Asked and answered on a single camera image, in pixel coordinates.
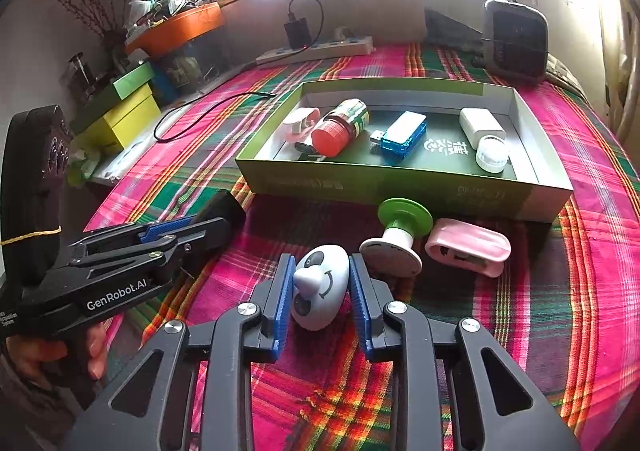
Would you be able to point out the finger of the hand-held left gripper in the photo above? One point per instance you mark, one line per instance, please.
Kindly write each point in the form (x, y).
(165, 228)
(200, 236)

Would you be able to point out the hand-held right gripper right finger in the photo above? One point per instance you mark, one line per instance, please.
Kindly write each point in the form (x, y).
(361, 301)

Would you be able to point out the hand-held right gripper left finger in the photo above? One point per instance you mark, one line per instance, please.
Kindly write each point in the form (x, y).
(284, 301)

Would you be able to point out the white panda toy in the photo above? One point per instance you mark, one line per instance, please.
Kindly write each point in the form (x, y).
(320, 281)

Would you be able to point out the green cardboard box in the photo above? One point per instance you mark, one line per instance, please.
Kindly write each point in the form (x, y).
(350, 186)

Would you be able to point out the pink hair clip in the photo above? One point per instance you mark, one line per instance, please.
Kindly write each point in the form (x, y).
(295, 128)

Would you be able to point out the blue usb tester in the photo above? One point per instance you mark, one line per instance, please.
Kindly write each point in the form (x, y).
(405, 136)

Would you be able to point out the small white jar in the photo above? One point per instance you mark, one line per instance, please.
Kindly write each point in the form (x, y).
(492, 153)

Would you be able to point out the white charger adapter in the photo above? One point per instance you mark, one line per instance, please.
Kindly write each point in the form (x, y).
(477, 123)

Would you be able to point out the person's left hand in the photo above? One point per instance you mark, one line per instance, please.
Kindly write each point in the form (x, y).
(96, 351)

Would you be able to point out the green and white knob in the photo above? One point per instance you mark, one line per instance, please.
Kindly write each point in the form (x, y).
(405, 213)

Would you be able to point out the yellow box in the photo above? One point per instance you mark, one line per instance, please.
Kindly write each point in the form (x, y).
(130, 123)

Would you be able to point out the pink plastic case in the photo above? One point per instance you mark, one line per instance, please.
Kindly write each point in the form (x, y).
(470, 238)

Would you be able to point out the red-lid bottle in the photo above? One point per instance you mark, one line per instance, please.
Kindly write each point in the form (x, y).
(332, 133)

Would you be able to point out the glass jar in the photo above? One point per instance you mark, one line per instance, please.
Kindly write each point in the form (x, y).
(82, 73)

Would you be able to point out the plaid blanket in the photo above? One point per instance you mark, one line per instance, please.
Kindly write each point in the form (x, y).
(550, 331)

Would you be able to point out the orange tray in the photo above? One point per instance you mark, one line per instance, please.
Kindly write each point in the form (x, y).
(180, 28)

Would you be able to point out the white power strip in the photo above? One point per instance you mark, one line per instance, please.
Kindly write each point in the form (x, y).
(320, 48)

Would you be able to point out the dried branches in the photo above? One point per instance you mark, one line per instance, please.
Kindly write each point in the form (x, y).
(95, 16)

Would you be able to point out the black charger adapter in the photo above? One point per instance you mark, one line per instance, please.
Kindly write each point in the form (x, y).
(297, 32)

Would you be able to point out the pile of clutter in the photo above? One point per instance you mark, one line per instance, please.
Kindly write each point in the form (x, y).
(165, 1)

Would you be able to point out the grey space heater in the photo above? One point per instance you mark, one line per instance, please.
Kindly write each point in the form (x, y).
(515, 38)

